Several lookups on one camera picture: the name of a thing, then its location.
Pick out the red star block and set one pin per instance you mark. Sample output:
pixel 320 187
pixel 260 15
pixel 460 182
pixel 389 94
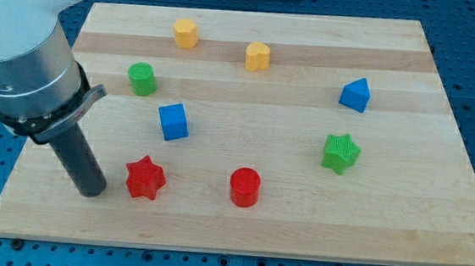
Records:
pixel 145 178

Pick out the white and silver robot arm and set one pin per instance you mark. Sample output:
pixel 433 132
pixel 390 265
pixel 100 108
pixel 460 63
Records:
pixel 38 73

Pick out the green star block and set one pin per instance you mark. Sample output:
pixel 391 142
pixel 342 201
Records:
pixel 339 153

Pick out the red cylinder block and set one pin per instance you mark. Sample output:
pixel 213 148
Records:
pixel 245 184

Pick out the blue cube block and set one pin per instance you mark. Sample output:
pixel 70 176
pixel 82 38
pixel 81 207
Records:
pixel 173 121

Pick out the light wooden board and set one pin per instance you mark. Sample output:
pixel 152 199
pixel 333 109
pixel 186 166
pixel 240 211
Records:
pixel 409 199

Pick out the yellow heart block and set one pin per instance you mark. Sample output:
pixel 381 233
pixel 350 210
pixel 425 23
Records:
pixel 257 56

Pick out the green cylinder block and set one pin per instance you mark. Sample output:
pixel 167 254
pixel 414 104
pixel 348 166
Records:
pixel 141 76

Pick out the yellow hexagon block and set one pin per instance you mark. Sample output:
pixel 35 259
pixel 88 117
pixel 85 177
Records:
pixel 185 33

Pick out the blue triangular prism block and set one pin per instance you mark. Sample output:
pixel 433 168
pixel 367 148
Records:
pixel 356 95

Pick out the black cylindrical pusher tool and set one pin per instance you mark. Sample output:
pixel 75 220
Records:
pixel 75 154

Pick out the black clamp bracket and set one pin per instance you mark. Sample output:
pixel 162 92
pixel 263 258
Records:
pixel 43 128

